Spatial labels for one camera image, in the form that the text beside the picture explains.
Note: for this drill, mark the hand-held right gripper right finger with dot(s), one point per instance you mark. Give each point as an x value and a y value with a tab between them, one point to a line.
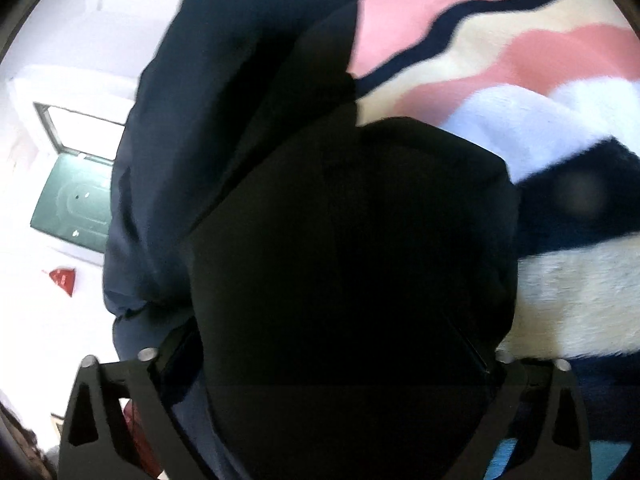
507	385

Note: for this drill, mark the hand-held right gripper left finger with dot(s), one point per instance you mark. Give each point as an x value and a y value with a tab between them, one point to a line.
145	385

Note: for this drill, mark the dark navy padded jacket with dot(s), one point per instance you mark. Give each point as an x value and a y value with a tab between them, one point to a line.
300	260

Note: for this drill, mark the red triangular object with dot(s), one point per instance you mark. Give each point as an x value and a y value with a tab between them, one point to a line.
62	279

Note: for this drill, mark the green door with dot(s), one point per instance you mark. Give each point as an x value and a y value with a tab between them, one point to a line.
70	200

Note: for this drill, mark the bright window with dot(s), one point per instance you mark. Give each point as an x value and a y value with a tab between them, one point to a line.
80	127

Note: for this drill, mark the striped cartoon print blanket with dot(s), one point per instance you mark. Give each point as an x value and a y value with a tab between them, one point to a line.
550	60

